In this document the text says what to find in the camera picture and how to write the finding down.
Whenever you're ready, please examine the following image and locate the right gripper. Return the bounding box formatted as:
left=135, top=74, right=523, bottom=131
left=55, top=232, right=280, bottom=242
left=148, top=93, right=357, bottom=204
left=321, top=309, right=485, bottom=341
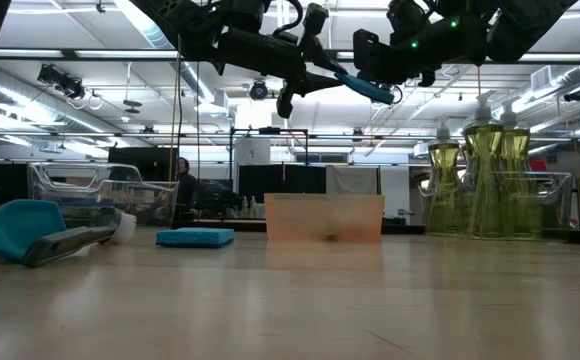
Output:
left=352, top=27, right=442, bottom=89

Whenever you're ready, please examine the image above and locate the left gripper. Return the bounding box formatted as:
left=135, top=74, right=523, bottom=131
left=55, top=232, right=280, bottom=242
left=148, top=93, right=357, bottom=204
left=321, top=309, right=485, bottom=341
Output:
left=213, top=26, right=350, bottom=120

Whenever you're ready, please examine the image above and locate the clear soap bottle yellow liquid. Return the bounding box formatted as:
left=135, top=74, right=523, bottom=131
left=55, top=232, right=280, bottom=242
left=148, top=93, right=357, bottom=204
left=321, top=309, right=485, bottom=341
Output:
left=499, top=97, right=536, bottom=239
left=462, top=89, right=505, bottom=239
left=427, top=117, right=465, bottom=235

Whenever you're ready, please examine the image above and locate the black room divider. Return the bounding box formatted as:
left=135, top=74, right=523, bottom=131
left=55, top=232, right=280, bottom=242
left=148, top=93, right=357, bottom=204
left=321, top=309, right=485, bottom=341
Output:
left=238, top=164, right=327, bottom=196

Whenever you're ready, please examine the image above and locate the grey hanging cloth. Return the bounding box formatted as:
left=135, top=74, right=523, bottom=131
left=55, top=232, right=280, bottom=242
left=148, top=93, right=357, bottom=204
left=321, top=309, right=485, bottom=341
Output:
left=325, top=165, right=381, bottom=196

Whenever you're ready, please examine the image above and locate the orange plastic bin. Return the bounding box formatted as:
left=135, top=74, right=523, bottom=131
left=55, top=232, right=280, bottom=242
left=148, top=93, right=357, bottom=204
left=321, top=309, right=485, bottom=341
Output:
left=263, top=193, right=386, bottom=244

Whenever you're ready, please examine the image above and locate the person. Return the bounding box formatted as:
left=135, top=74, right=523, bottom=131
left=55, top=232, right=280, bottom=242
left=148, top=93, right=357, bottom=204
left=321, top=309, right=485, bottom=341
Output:
left=173, top=156, right=200, bottom=222

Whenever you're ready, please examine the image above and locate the clear plastic bin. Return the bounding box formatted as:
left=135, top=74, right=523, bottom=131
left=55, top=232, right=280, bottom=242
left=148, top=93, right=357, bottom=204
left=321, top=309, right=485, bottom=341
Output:
left=417, top=169, right=575, bottom=240
left=26, top=160, right=180, bottom=230

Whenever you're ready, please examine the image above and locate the black ceiling light bar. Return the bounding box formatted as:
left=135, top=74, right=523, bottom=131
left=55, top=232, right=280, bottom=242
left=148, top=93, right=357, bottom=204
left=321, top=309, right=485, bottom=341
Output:
left=0, top=47, right=580, bottom=64

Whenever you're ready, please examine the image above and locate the black double ceiling spotlight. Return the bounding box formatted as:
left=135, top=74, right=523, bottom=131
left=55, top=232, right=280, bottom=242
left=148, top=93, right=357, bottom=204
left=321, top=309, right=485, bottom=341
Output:
left=37, top=63, right=87, bottom=100

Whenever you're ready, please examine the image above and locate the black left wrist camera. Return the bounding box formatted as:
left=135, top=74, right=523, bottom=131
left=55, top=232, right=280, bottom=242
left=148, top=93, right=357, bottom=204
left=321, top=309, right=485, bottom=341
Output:
left=302, top=2, right=330, bottom=39

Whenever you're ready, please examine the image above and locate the black aluminium table frame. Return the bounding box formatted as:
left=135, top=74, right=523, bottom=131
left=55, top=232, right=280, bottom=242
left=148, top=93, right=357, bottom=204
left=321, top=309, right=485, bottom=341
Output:
left=172, top=218, right=580, bottom=246

